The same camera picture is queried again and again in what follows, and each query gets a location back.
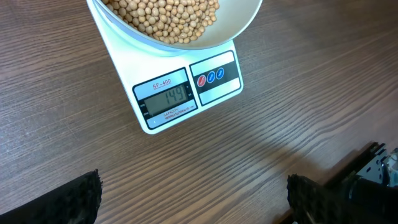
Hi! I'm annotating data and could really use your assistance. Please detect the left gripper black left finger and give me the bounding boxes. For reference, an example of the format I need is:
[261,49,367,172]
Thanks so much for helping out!
[1,169,103,224]

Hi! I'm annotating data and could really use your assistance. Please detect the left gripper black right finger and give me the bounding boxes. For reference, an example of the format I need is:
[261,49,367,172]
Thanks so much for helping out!
[287,174,351,224]

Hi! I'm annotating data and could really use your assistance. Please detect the white digital kitchen scale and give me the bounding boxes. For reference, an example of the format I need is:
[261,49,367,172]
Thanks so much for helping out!
[87,1,243,134]

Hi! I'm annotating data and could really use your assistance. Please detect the white round bowl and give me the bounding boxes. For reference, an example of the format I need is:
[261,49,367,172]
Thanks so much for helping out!
[86,0,262,51]

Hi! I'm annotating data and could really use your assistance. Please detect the soybeans pile in bowl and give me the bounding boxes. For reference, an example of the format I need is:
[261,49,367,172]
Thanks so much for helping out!
[102,0,220,44]

